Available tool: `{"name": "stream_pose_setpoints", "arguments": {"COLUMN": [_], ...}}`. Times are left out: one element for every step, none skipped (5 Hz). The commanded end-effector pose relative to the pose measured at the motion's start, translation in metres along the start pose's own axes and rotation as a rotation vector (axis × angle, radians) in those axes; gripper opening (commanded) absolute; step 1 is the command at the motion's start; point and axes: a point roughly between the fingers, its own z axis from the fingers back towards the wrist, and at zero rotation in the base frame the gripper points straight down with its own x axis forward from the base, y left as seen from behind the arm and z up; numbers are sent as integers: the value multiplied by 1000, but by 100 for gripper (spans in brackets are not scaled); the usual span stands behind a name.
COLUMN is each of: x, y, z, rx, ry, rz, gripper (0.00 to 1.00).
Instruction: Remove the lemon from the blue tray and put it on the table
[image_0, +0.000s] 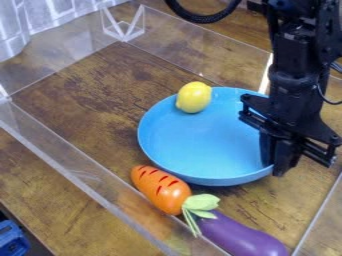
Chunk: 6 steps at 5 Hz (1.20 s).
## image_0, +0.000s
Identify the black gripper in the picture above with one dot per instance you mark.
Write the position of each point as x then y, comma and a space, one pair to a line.
288, 119

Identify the blue round plastic tray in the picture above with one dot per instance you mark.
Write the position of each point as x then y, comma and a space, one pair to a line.
207, 148

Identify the yellow toy lemon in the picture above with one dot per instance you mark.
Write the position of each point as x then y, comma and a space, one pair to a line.
194, 97

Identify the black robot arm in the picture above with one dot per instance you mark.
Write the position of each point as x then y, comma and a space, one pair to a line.
306, 39

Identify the orange toy carrot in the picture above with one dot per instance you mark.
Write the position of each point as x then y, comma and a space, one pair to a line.
171, 196

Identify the purple toy eggplant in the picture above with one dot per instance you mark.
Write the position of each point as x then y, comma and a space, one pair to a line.
238, 239

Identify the blue plastic object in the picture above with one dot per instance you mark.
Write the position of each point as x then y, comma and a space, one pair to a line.
14, 242

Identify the white grey checked curtain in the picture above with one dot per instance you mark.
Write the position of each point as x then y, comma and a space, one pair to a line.
27, 17

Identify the clear acrylic enclosure wall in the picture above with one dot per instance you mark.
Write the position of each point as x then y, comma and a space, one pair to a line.
76, 90

